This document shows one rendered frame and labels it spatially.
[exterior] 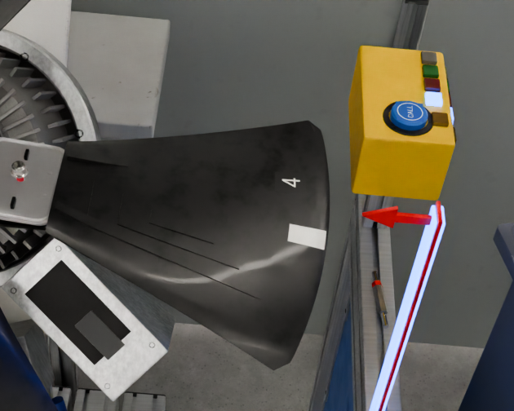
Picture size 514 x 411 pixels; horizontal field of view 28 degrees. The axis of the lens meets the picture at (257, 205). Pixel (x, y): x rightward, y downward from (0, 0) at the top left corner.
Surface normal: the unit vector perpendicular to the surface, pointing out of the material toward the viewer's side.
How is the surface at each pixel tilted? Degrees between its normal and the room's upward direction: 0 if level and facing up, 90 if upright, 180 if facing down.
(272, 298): 25
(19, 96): 41
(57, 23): 50
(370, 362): 0
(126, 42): 0
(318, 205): 19
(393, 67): 0
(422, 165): 90
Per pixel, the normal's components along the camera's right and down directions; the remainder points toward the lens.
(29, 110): 0.80, -0.46
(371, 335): 0.08, -0.68
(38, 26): 0.02, 0.12
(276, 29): -0.04, 0.73
